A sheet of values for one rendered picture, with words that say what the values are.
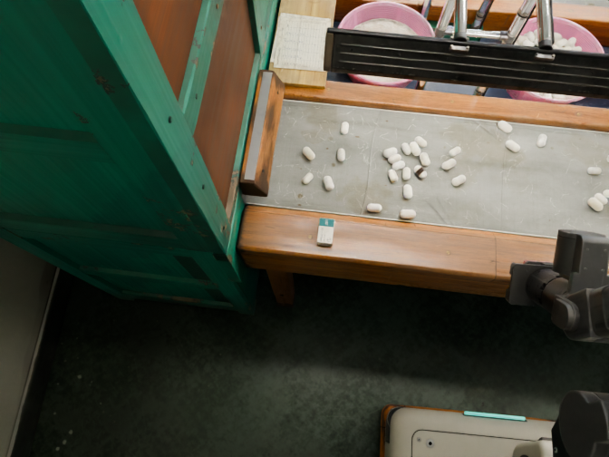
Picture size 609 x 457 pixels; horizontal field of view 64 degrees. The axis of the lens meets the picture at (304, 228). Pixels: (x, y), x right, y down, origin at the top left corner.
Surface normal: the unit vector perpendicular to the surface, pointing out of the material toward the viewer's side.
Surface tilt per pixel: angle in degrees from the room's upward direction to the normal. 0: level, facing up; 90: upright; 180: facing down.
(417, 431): 0
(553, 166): 0
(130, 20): 90
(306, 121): 0
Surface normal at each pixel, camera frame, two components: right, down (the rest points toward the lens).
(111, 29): 0.99, 0.11
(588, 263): -0.04, 0.07
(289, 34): 0.00, -0.33
